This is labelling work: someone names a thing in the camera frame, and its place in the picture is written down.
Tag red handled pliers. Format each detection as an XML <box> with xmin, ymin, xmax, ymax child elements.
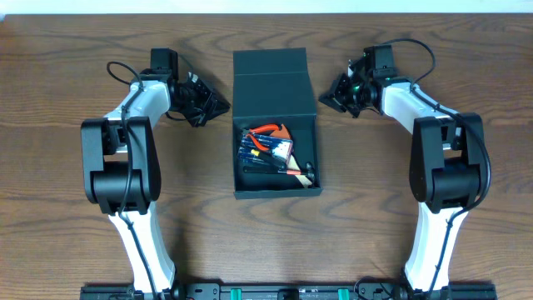
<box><xmin>242</xmin><ymin>123</ymin><xmax>281</xmax><ymax>152</ymax></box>

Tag dark green gift box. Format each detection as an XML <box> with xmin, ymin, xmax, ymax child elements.
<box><xmin>232</xmin><ymin>47</ymin><xmax>322</xmax><ymax>199</ymax></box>

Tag orange scraper with wooden handle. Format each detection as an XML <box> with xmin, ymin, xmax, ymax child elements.
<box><xmin>270</xmin><ymin>124</ymin><xmax>312</xmax><ymax>188</ymax></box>

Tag blue precision screwdriver set case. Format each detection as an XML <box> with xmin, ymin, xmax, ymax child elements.
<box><xmin>237</xmin><ymin>135</ymin><xmax>293</xmax><ymax>165</ymax></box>

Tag black yellow small screwdriver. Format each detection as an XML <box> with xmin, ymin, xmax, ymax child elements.
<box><xmin>237</xmin><ymin>147</ymin><xmax>286</xmax><ymax>169</ymax></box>

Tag small black handled claw hammer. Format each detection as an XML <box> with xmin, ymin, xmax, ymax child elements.
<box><xmin>242</xmin><ymin>161</ymin><xmax>316</xmax><ymax>178</ymax></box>

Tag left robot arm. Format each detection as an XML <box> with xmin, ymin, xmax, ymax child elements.
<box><xmin>80</xmin><ymin>68</ymin><xmax>230</xmax><ymax>299</ymax></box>

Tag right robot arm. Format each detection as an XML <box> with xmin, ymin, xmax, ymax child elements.
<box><xmin>319</xmin><ymin>73</ymin><xmax>491</xmax><ymax>299</ymax></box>

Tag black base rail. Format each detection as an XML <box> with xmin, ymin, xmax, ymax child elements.
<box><xmin>78</xmin><ymin>277</ymin><xmax>499</xmax><ymax>300</ymax></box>

